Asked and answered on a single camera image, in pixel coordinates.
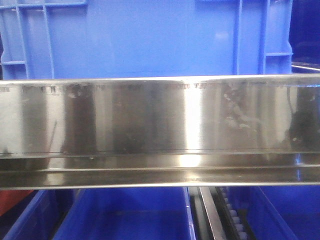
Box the blue bin lower middle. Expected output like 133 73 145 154
53 187 196 240

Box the large blue bin on shelf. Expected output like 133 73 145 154
0 0 293 80

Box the blue bin lower right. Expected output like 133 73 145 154
227 185 320 240

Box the blue bin lower left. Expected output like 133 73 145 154
0 189 76 240

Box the dark blue bin upper right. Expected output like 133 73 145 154
289 0 320 74

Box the stainless steel shelf rail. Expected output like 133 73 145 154
0 73 320 190

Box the metal roller track rail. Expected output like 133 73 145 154
188 186 256 240

